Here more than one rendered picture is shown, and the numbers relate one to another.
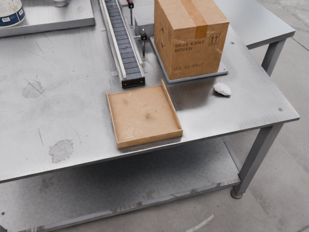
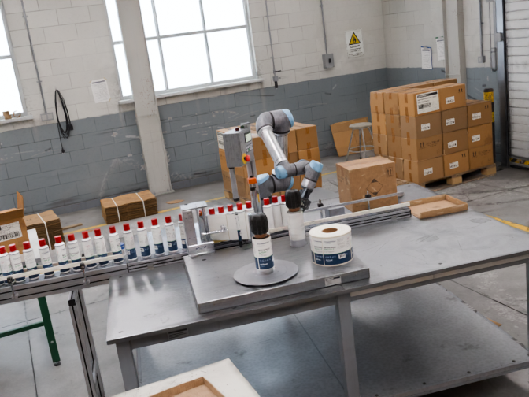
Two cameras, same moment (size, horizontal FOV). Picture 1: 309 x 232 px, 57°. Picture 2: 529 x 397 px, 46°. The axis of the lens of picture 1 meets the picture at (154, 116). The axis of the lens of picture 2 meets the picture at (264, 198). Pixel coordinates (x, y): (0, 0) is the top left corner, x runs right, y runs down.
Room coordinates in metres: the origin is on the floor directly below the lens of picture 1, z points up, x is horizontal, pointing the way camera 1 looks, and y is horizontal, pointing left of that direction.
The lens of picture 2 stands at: (1.49, 3.71, 1.97)
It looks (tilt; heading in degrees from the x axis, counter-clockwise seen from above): 15 degrees down; 275
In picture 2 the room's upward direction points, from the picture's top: 8 degrees counter-clockwise
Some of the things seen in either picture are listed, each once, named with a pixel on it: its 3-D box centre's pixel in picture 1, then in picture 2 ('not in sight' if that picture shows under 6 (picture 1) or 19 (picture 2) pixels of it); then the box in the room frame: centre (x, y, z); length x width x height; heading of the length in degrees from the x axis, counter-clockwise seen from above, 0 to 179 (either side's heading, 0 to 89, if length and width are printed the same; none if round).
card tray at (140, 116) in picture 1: (141, 111); (433, 205); (0.79, 0.05, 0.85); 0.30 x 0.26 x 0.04; 16
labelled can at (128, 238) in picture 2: not in sight; (129, 241); (2.51, 0.53, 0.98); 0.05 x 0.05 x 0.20
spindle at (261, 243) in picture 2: not in sight; (261, 243); (1.76, 0.94, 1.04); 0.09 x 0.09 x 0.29
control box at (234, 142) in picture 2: not in sight; (238, 146); (1.88, 0.27, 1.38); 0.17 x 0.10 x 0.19; 71
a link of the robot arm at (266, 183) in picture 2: not in sight; (262, 185); (1.81, -0.13, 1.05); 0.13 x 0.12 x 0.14; 26
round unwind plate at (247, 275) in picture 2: not in sight; (265, 272); (1.76, 0.94, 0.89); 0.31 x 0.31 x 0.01
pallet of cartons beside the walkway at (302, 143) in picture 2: not in sight; (268, 164); (2.00, -3.70, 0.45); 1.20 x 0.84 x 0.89; 118
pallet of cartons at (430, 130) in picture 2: not in sight; (431, 133); (0.04, -3.77, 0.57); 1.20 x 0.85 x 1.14; 28
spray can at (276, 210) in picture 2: not in sight; (276, 213); (1.71, 0.30, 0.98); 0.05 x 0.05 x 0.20
